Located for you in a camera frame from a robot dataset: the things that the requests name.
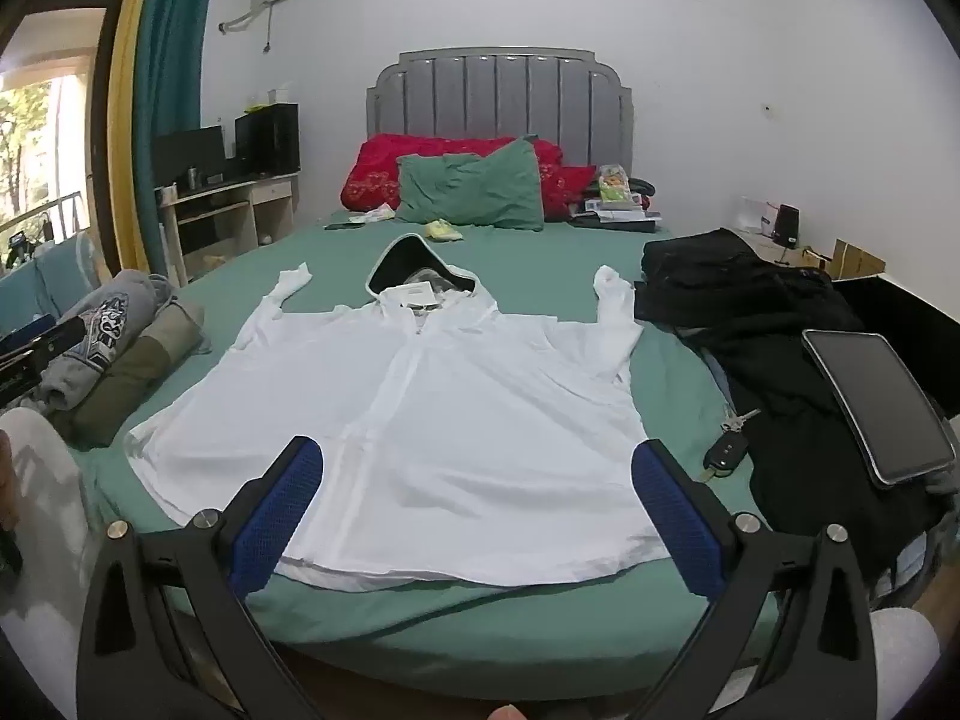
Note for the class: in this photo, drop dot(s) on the teal curtain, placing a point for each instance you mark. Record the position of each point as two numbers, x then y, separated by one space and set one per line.
166 99

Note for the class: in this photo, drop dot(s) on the black computer monitor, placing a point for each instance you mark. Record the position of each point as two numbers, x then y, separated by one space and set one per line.
174 154

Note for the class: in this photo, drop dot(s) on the green pillow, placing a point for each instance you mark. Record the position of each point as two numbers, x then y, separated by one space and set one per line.
499 190

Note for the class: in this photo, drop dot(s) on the olive folded garment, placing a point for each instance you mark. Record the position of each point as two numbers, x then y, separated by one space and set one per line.
174 334

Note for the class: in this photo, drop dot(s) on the light blue cartoon blanket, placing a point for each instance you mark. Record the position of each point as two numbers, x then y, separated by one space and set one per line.
51 283

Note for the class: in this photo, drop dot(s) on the small black speaker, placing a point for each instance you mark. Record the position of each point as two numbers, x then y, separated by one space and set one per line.
787 226

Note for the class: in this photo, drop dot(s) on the grey printed folded sweatshirt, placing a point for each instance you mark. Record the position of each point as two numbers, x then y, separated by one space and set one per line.
114 315

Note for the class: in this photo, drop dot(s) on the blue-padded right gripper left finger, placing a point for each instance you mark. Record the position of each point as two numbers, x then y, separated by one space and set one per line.
166 633

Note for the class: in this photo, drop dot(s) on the grey padded headboard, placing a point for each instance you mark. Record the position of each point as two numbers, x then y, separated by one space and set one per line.
565 96

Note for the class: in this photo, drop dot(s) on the red pillow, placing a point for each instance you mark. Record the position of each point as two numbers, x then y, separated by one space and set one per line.
373 180

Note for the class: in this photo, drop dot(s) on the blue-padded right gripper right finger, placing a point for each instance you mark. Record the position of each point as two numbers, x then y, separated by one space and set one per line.
787 631

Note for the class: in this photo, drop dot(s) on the black clothes pile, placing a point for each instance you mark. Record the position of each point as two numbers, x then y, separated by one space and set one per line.
749 315

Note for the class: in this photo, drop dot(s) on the small yellow cloth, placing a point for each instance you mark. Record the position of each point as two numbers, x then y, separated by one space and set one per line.
442 231

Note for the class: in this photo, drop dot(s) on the black computer tower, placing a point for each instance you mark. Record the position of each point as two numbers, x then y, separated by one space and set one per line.
267 140

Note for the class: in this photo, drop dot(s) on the cardboard box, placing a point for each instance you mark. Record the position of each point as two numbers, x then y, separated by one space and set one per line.
849 261

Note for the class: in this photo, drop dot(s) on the white bedside cabinet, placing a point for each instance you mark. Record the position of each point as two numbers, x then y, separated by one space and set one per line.
801 256

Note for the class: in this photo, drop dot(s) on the white paper on bed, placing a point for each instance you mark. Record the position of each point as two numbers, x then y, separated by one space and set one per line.
383 212

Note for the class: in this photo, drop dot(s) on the black car key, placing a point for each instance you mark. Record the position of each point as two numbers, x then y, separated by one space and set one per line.
730 448

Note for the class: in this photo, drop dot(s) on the yellow curtain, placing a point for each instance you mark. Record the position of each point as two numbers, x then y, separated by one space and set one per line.
124 212

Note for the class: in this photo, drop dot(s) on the white hooded shirt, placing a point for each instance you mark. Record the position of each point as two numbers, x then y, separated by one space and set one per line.
459 442

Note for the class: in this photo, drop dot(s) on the stack of books and snacks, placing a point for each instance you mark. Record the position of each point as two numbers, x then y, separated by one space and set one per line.
614 200

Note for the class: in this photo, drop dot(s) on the grey tablet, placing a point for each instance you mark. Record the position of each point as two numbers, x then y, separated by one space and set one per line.
900 434

